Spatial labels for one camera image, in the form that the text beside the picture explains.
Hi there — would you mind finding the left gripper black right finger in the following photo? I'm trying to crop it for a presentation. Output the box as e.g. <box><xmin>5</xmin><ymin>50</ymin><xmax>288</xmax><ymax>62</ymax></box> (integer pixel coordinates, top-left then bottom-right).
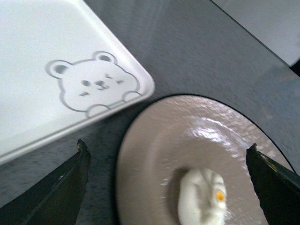
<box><xmin>246</xmin><ymin>143</ymin><xmax>300</xmax><ymax>225</ymax></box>

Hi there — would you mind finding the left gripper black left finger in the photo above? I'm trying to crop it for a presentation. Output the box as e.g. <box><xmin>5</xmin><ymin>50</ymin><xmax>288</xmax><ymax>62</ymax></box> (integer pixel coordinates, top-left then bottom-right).
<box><xmin>0</xmin><ymin>139</ymin><xmax>91</xmax><ymax>225</ymax></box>

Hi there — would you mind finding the white steamed bun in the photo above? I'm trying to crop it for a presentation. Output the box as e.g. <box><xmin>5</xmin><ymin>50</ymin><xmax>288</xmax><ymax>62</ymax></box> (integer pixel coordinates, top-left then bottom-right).
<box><xmin>177</xmin><ymin>169</ymin><xmax>227</xmax><ymax>225</ymax></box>

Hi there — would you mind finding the tan plate black rim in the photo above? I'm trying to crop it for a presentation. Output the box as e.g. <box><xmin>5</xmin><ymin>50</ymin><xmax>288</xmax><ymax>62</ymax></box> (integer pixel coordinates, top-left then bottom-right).
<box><xmin>116</xmin><ymin>95</ymin><xmax>291</xmax><ymax>225</ymax></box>

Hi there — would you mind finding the cream bear serving tray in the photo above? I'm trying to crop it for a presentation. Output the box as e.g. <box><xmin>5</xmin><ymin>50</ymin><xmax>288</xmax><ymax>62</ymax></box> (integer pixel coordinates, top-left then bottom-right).
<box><xmin>0</xmin><ymin>0</ymin><xmax>155</xmax><ymax>164</ymax></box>

